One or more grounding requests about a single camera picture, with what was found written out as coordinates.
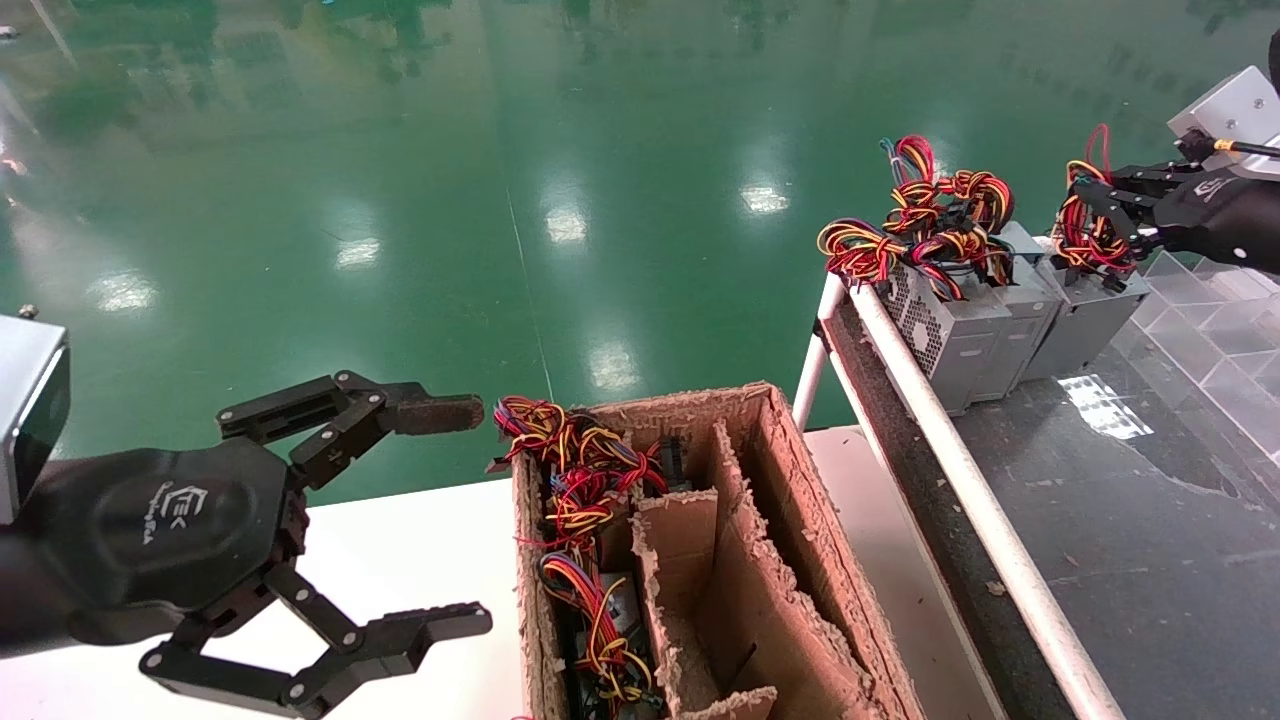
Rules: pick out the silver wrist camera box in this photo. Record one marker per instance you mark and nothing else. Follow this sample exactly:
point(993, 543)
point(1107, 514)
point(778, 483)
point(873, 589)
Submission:
point(1235, 110)
point(25, 410)

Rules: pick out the worn brown cardboard divider box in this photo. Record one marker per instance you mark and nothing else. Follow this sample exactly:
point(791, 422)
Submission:
point(760, 600)

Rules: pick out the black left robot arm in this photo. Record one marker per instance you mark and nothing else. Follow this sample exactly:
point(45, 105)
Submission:
point(25, 600)

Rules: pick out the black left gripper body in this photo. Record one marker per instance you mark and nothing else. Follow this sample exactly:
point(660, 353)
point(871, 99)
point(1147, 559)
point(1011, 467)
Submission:
point(160, 520)

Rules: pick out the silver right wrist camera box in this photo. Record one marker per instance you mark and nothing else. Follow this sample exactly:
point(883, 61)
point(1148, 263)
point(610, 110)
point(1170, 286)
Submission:
point(1235, 110)

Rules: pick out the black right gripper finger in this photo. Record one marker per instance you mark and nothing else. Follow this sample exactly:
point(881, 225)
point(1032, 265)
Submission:
point(1155, 178)
point(1135, 222)

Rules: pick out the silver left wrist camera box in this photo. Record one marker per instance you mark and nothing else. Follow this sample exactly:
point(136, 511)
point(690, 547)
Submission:
point(25, 410)

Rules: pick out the perforated grey power supply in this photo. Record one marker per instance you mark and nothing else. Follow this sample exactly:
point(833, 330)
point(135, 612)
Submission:
point(950, 350)

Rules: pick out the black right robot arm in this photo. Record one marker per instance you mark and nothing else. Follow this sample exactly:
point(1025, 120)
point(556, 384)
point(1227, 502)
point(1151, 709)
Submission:
point(1275, 60)

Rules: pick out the clear acrylic divider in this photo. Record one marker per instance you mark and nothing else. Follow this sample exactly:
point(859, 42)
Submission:
point(1230, 340)

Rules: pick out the white pipe rail frame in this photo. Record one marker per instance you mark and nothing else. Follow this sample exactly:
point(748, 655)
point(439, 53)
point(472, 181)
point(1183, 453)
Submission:
point(960, 465)

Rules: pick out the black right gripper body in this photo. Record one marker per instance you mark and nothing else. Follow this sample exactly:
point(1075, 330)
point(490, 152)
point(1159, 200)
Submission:
point(1225, 220)

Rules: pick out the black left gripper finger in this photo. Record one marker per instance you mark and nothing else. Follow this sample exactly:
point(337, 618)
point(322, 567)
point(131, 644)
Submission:
point(340, 420)
point(395, 640)

